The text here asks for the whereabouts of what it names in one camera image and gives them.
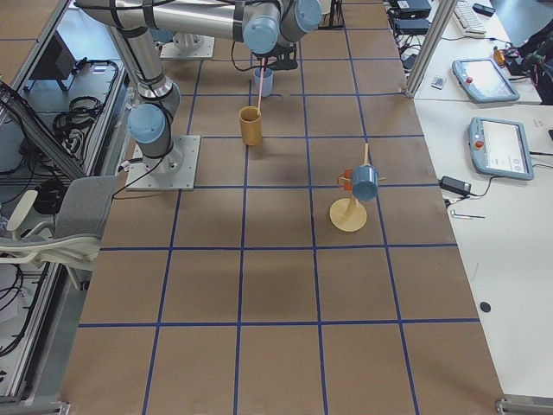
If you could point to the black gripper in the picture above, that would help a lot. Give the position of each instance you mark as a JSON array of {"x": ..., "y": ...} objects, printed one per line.
[{"x": 263, "y": 58}]

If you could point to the blue-grey plastic cup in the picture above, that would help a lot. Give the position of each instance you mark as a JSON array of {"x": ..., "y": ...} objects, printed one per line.
[{"x": 268, "y": 81}]

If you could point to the pink chopstick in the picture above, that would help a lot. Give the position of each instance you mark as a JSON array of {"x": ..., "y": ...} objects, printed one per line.
[{"x": 260, "y": 86}]

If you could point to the bamboo chopstick holder cup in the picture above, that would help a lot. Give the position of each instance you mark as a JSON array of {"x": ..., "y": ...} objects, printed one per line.
[{"x": 250, "y": 125}]

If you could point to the orange mug on stand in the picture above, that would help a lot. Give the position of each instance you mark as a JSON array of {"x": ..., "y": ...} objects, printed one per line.
[{"x": 345, "y": 180}]

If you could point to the blue mug on stand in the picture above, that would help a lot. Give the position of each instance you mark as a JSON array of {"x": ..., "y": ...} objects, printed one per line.
[{"x": 365, "y": 182}]

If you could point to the wooden mug tree stand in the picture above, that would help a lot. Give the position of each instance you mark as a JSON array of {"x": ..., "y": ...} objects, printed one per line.
[{"x": 349, "y": 214}]

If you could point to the white keyboard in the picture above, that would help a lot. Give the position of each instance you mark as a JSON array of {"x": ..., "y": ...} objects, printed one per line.
[{"x": 467, "y": 21}]

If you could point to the teach pendant tablet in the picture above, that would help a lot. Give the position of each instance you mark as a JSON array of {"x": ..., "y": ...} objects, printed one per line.
[
  {"x": 499, "y": 148},
  {"x": 483, "y": 81}
]

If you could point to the black power adapter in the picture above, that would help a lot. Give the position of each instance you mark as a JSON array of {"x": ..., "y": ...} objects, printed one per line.
[{"x": 456, "y": 186}]

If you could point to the allen key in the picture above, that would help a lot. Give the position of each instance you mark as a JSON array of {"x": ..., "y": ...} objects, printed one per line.
[{"x": 456, "y": 215}]

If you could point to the grey office chair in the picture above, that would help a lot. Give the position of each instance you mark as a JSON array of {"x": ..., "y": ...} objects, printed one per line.
[{"x": 73, "y": 239}]

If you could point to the black wire mug rack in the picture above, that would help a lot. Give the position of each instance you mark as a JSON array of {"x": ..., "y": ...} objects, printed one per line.
[{"x": 332, "y": 15}]

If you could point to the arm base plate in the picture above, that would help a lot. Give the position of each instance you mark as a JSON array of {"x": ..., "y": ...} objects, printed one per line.
[
  {"x": 170, "y": 52},
  {"x": 176, "y": 171}
]

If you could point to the aluminium frame post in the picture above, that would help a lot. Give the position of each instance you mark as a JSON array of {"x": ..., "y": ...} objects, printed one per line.
[{"x": 443, "y": 13}]

